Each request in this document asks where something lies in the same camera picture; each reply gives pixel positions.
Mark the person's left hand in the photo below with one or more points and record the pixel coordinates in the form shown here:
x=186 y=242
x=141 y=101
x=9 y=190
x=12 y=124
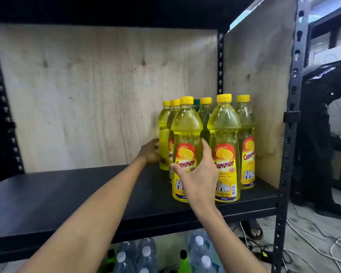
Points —
x=149 y=153

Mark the person's right hand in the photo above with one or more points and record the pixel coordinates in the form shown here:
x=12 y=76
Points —
x=200 y=181

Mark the person's right thumb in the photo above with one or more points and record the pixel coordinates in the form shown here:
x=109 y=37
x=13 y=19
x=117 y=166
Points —
x=179 y=168

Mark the person's left fingers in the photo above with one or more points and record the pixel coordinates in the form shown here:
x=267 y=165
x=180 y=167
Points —
x=156 y=149

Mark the yellow-capped dish liquid bottle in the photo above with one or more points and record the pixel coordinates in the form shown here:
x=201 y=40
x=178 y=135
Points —
x=186 y=125
x=163 y=122

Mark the person's left forearm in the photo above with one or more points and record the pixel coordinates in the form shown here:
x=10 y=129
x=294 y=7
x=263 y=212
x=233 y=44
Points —
x=96 y=221

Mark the person's right forearm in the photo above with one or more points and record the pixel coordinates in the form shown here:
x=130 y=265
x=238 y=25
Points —
x=227 y=241

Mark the green-capped bottle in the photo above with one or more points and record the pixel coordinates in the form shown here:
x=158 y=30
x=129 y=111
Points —
x=197 y=102

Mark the cluster of yellow detergent bottles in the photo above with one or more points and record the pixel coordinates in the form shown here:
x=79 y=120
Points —
x=224 y=125

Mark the plywood back panel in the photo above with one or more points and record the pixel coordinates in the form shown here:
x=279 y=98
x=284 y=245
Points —
x=88 y=96

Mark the group of clear water bottles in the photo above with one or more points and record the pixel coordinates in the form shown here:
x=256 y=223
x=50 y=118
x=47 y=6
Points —
x=146 y=258

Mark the green bottle with black cap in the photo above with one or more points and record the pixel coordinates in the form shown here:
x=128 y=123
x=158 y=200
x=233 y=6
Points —
x=184 y=265
x=110 y=263

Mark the black shelf board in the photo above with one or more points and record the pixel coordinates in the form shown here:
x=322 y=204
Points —
x=59 y=201

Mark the black power adapter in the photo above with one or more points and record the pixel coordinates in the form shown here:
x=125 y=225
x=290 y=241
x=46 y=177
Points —
x=264 y=255

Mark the plywood side panel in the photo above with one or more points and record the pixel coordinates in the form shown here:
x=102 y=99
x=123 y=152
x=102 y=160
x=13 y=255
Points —
x=258 y=68

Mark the black metal shelf rack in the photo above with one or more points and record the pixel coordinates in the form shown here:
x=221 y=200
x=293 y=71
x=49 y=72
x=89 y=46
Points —
x=294 y=82

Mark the black metal storage rack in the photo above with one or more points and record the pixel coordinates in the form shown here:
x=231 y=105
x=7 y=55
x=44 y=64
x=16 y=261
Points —
x=329 y=14

